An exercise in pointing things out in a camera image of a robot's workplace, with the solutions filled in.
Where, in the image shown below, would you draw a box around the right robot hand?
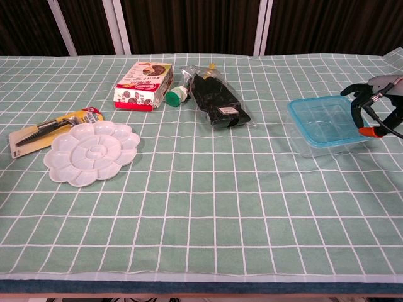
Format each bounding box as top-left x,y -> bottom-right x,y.
339,74 -> 403,139

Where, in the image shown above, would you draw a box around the blue translucent square lid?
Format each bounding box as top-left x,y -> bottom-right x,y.
287,96 -> 372,148

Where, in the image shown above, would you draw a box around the clear plastic container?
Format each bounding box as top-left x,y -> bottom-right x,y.
288,100 -> 368,158

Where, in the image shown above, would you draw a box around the red white cookie box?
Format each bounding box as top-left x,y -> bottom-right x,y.
113,60 -> 174,111

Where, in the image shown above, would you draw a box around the black gloves in clear bag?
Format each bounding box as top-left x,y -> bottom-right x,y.
179,62 -> 258,131

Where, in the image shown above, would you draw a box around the dark pleated curtain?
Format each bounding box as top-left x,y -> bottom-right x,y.
0,0 -> 403,57

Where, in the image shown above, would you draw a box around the small bottle with green cap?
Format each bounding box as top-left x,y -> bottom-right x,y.
165,85 -> 190,108

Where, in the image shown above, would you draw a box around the green checked tablecloth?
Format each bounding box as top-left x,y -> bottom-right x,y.
0,47 -> 403,284

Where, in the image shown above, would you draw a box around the white flower paint palette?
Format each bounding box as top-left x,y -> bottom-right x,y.
43,120 -> 142,188

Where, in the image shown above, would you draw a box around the razor in yellow blister pack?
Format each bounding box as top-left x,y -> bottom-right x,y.
8,106 -> 105,159

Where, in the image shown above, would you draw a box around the black hand cable with connector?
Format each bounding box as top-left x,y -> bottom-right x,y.
361,81 -> 403,140

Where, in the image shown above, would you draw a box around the white metal frame post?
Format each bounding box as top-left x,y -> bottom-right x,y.
101,0 -> 132,55
47,0 -> 78,57
253,0 -> 274,57

